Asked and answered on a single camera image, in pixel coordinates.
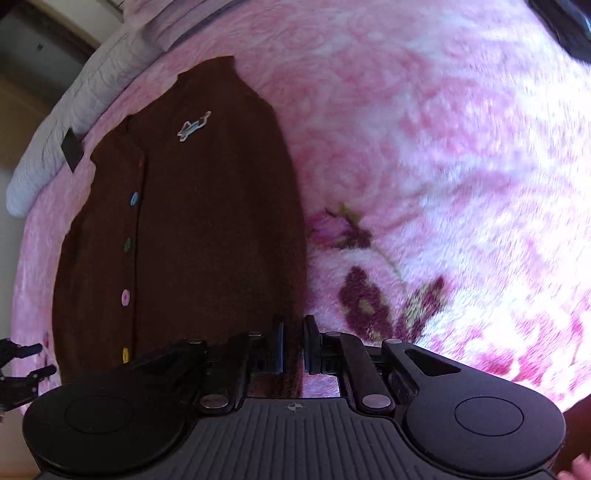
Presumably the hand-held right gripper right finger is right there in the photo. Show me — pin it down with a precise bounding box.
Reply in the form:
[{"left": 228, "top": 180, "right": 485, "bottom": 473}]
[{"left": 302, "top": 316, "right": 463, "bottom": 412}]

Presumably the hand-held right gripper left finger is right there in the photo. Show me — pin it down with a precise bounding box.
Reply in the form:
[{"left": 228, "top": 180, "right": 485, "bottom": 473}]
[{"left": 124, "top": 316, "right": 285, "bottom": 414}]

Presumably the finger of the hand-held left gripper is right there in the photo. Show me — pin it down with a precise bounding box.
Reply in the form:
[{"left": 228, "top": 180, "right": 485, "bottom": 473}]
[
  {"left": 0, "top": 339, "right": 44, "bottom": 368},
  {"left": 0, "top": 365, "right": 57, "bottom": 409}
]

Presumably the brown towel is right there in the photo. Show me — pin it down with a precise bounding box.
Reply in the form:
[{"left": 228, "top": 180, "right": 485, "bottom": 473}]
[{"left": 52, "top": 55, "right": 309, "bottom": 398}]

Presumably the small black rectangular object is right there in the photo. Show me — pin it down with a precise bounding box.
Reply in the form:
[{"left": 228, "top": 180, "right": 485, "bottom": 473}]
[{"left": 61, "top": 128, "right": 85, "bottom": 172}]

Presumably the pink floral plush blanket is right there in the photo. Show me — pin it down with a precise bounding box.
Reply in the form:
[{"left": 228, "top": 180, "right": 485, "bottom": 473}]
[{"left": 7, "top": 0, "right": 591, "bottom": 416}]

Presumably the dark wooden furniture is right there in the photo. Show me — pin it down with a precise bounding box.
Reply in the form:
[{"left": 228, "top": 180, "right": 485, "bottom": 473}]
[{"left": 0, "top": 0, "right": 123, "bottom": 93}]

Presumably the striped pillow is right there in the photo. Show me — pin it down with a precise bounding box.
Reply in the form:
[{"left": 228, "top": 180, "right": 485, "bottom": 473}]
[{"left": 121, "top": 0, "right": 245, "bottom": 51}]

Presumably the dark cloth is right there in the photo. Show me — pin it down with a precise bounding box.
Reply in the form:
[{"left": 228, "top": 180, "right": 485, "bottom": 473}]
[{"left": 529, "top": 0, "right": 591, "bottom": 61}]

